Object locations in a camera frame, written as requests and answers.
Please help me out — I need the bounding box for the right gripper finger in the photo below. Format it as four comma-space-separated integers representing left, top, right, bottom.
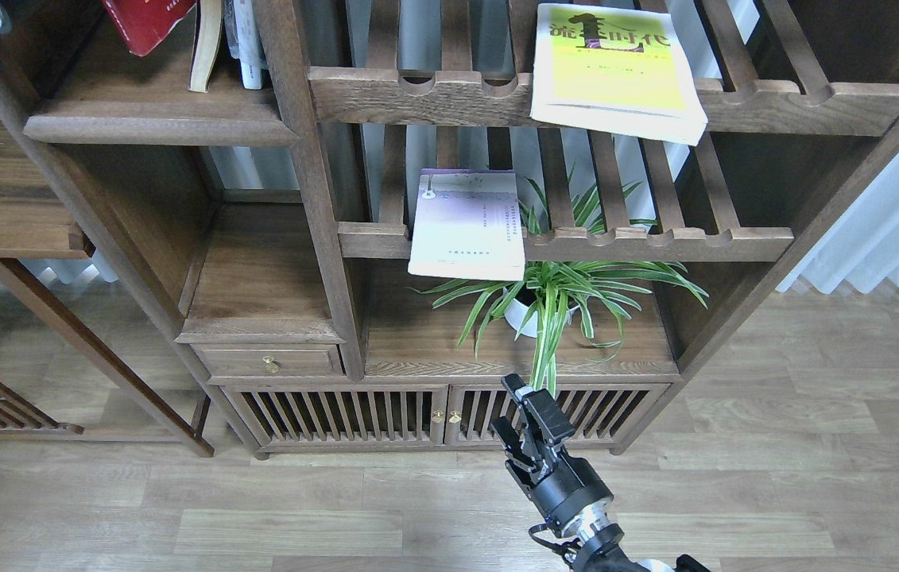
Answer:
492, 417, 529, 463
502, 373, 575, 446

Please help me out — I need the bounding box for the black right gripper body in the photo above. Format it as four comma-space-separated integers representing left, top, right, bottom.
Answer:
505, 437, 614, 537

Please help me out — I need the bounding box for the yellow green cover book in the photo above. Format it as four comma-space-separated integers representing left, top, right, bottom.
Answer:
530, 3, 707, 146

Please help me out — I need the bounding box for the red cover book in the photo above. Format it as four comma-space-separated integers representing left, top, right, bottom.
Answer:
103, 0, 196, 56

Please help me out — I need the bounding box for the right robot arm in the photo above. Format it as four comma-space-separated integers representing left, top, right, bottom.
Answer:
493, 373, 672, 571

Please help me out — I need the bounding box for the green spider plant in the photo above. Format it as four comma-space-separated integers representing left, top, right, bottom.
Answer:
428, 193, 707, 394

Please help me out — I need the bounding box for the pale lavender cover book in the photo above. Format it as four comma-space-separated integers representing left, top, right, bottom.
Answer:
408, 168, 525, 281

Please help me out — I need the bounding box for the brass drawer knob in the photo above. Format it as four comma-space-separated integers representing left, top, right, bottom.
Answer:
262, 356, 281, 374

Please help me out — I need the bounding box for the dark wooden bookshelf unit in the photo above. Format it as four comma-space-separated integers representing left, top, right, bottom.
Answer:
0, 1, 899, 457

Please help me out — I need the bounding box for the upright white book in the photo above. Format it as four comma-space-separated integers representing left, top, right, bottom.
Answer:
223, 1, 268, 90

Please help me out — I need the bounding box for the upright cream paged book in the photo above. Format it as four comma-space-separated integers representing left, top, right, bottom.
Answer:
188, 0, 224, 93

